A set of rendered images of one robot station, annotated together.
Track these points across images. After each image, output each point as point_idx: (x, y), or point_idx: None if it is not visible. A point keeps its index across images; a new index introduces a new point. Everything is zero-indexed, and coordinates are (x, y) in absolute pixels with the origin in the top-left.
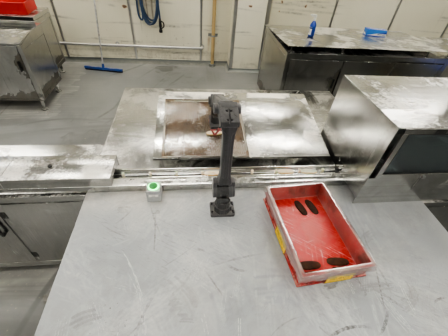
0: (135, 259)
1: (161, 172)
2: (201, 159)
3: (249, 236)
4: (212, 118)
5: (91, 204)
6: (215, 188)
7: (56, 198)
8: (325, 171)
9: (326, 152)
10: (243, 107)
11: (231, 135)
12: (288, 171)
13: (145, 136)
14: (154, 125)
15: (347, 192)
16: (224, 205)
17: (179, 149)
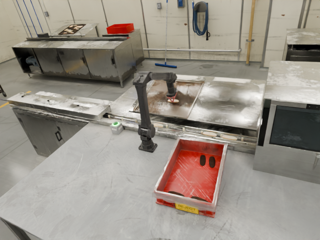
0: (85, 157)
1: (128, 119)
2: (155, 115)
3: (152, 166)
4: (167, 89)
5: (86, 128)
6: (139, 128)
7: (77, 123)
8: (246, 141)
9: (254, 126)
10: (205, 86)
11: (140, 91)
12: (211, 134)
13: None
14: None
15: None
16: (144, 142)
17: None
